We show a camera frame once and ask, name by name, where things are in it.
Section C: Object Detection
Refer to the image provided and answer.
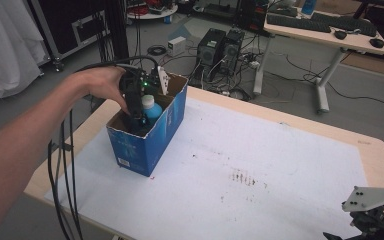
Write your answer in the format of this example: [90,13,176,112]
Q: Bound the person's left hand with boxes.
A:
[69,65,131,117]

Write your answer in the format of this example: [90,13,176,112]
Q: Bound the black flight case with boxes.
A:
[29,0,112,73]

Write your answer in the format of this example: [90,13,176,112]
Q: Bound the white table mat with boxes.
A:
[44,96,370,240]

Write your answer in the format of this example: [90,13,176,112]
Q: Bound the coiled black cable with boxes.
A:
[146,44,168,57]

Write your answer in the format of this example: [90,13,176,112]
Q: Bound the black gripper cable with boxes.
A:
[75,55,162,79]

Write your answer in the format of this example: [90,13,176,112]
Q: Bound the black computer tower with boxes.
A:
[195,27,227,70]
[221,27,247,73]

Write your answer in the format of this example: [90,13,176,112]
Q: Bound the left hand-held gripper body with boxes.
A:
[118,65,172,117]

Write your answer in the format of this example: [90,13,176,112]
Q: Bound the blue cardboard box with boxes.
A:
[105,72,189,178]

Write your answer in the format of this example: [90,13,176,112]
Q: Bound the black hanging cable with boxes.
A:
[59,109,85,240]
[47,139,70,240]

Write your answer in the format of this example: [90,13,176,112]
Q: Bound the small white power supply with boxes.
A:
[166,35,187,57]

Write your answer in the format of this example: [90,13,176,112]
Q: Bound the round white table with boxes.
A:
[126,0,179,21]

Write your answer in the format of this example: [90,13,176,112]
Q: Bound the black keyboard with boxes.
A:
[309,11,378,38]
[266,12,333,34]

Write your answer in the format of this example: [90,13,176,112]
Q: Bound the white-legged wooden desk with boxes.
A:
[252,10,384,115]

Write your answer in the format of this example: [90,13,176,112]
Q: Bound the black metal post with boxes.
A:
[104,0,130,63]

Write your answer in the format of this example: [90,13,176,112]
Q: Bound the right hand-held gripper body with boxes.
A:
[341,185,384,240]

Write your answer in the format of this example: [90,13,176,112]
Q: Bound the white curtain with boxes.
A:
[0,0,52,100]

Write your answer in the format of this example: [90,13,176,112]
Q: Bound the blue detergent bottle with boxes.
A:
[141,94,164,130]

